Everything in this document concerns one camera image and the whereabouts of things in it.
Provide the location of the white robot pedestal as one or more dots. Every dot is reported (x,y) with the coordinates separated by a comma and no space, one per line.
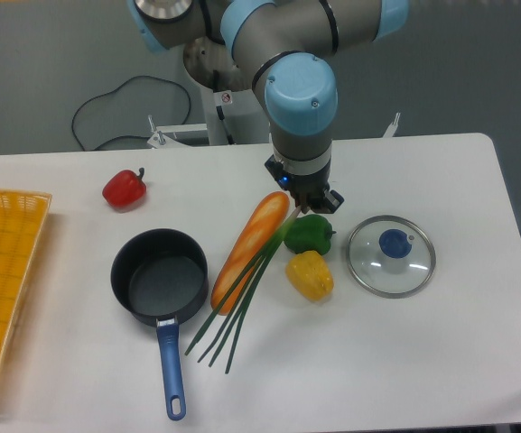
(232,112)

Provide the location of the yellow bell pepper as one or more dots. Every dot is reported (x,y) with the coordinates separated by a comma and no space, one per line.
(309,273)

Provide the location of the green onion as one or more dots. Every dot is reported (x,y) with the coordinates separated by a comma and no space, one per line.
(250,276)

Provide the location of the glass lid with blue knob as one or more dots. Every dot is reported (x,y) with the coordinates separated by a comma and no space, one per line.
(390,256)

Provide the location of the red bell pepper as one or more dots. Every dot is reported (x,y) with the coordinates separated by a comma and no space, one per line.
(125,188)

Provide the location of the dark pot with blue handle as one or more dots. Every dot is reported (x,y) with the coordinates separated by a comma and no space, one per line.
(161,278)

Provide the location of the white table frame bracket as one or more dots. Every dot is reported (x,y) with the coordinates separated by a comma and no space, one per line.
(177,136)

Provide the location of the orange baguette bread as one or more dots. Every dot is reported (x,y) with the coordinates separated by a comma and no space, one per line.
(267,217)

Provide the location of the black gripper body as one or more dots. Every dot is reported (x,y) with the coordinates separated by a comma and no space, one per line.
(294,176)

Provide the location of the green bell pepper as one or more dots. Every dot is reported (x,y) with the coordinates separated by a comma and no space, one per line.
(310,233)

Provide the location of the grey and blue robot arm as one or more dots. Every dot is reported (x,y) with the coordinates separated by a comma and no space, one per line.
(281,51)

